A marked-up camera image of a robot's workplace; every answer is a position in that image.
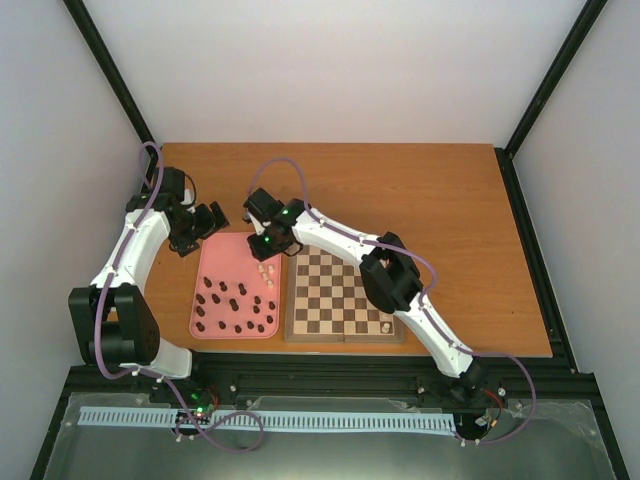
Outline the light blue cable duct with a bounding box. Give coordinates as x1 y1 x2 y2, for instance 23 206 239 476
77 406 455 436

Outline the wooden chess board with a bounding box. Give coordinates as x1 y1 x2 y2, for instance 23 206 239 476
284 246 404 343

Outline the pink plastic tray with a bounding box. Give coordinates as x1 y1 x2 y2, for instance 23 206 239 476
189 233 282 340

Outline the transparent plastic sheet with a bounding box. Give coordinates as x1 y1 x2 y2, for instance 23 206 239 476
44 394 614 479

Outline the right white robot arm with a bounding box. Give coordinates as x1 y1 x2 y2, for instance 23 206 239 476
243 188 487 406

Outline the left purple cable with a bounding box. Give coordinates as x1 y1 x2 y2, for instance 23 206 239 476
94 141 265 453

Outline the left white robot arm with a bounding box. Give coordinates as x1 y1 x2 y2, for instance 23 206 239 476
68 167 228 403

